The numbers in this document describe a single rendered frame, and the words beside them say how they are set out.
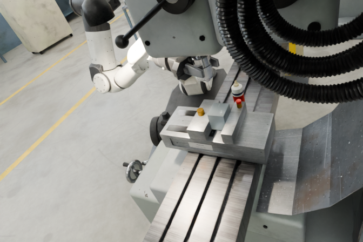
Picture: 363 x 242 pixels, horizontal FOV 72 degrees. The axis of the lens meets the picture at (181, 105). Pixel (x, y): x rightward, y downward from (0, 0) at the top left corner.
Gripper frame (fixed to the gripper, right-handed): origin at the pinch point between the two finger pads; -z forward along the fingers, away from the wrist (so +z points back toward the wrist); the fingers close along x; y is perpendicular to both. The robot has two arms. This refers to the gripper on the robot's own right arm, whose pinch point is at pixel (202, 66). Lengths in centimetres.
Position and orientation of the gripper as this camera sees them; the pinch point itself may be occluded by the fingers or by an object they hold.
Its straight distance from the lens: 66.2
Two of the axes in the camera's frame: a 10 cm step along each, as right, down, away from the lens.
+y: 2.8, 7.6, 5.9
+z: -6.2, -3.3, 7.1
